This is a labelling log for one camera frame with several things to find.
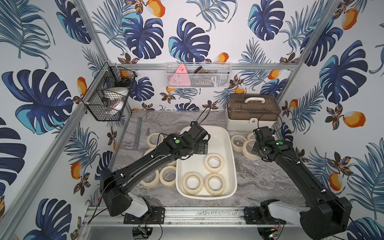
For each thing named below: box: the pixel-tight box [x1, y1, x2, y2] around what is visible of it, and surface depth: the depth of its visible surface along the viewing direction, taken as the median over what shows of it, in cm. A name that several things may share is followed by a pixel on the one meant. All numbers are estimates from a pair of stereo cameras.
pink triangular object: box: [168, 63, 191, 87], surface depth 92 cm
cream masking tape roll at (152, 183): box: [140, 170, 160, 187], surface depth 85 cm
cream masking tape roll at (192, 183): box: [182, 172, 204, 195], surface depth 85 cm
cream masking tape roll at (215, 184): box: [205, 173, 226, 196], surface depth 85 cm
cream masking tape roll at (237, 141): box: [231, 135, 246, 152], surface depth 103 cm
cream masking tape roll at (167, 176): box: [159, 165, 177, 188], surface depth 89 cm
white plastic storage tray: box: [175, 125, 238, 200], surface depth 87 cm
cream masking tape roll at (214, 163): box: [204, 153, 224, 173], surface depth 92 cm
